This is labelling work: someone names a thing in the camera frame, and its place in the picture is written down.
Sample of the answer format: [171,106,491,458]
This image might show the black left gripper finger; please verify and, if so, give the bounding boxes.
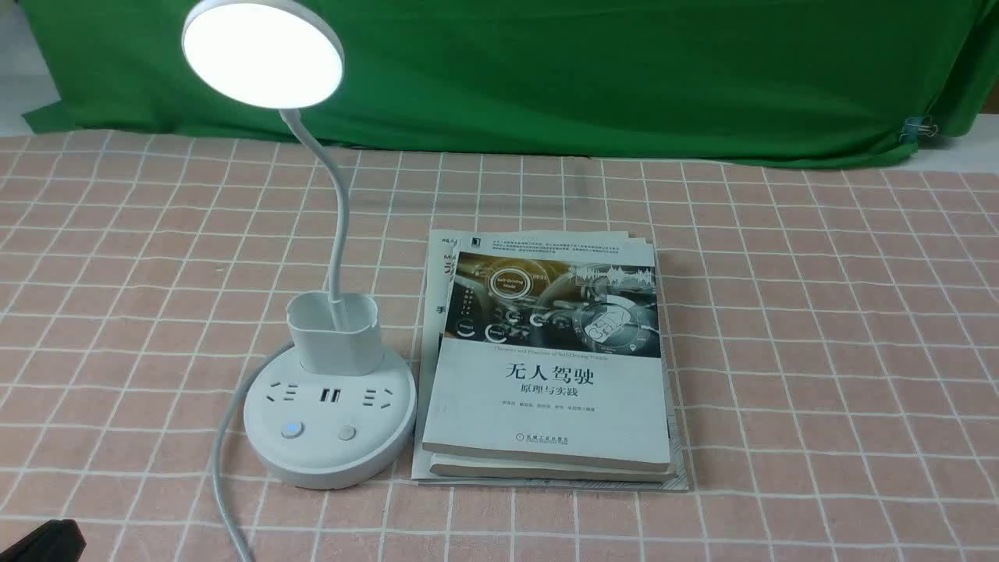
[1,519,86,562]

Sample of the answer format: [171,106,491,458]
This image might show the white desk lamp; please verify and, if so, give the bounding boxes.
[182,1,417,493]

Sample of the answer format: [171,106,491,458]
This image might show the bottom thin book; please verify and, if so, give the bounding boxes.
[411,229,690,493]

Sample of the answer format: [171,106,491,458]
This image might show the top self-driving book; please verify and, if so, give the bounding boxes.
[422,250,672,473]

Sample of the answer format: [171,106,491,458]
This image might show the green backdrop cloth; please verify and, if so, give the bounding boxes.
[18,0,999,170]

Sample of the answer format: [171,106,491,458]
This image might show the pink checkered tablecloth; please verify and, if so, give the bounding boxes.
[1,130,998,561]

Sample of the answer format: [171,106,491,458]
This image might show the metal binder clip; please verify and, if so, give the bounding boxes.
[898,115,939,144]

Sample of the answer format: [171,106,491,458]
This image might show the white power cable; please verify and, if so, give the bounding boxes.
[211,341,296,562]

